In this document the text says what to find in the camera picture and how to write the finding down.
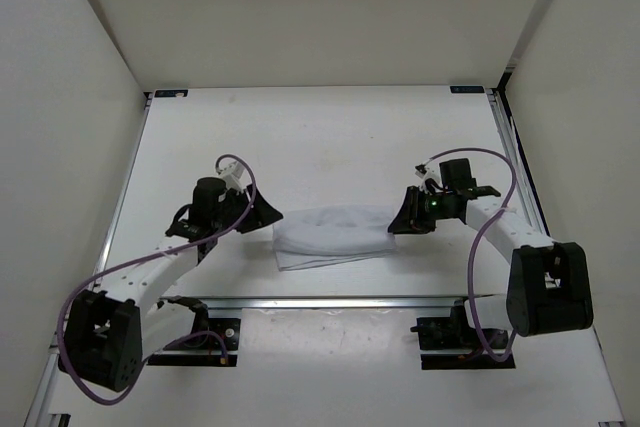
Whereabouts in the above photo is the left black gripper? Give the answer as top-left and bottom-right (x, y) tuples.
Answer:
(213, 183), (283, 234)

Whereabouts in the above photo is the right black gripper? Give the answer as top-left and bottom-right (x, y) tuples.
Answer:
(387, 185), (455, 234)

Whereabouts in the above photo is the white skirt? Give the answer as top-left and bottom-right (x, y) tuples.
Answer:
(272, 205), (396, 272)

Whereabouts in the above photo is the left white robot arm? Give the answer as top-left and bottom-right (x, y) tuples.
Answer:
(59, 177), (283, 393)

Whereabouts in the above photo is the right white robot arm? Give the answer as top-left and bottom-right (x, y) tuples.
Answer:
(388, 158), (594, 347)

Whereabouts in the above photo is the right blue corner label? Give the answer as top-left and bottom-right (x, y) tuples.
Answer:
(450, 85), (485, 94)

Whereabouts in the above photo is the blue corner label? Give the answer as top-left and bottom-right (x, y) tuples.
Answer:
(154, 89), (189, 98)
(450, 85), (485, 94)

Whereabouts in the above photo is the left blue corner label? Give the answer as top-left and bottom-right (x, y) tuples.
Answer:
(154, 89), (189, 98)

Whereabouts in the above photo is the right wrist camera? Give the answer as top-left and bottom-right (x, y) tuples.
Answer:
(415, 163), (442, 193)

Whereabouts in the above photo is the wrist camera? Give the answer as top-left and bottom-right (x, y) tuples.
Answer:
(415, 163), (442, 193)
(215, 161), (245, 192)

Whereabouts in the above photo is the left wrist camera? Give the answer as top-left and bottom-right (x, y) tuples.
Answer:
(215, 161), (245, 192)

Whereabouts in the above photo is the front aluminium rail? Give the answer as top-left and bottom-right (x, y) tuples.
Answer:
(144, 294), (556, 313)

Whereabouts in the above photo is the right aluminium frame rail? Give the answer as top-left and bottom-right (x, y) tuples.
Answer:
(492, 89), (574, 308)

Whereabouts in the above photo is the aluminium frame rail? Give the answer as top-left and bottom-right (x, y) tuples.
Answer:
(91, 91), (154, 276)
(492, 89), (574, 308)

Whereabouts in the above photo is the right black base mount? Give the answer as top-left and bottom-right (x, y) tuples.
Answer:
(410, 317), (516, 371)

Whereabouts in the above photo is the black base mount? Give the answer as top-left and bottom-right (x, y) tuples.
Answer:
(147, 296), (241, 368)
(410, 317), (516, 371)

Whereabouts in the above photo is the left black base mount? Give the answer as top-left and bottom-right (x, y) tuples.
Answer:
(147, 296), (241, 368)

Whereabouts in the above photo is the left aluminium frame rail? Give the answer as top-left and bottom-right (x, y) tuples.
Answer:
(91, 91), (154, 276)

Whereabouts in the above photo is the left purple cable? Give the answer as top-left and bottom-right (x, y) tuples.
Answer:
(55, 154), (259, 406)

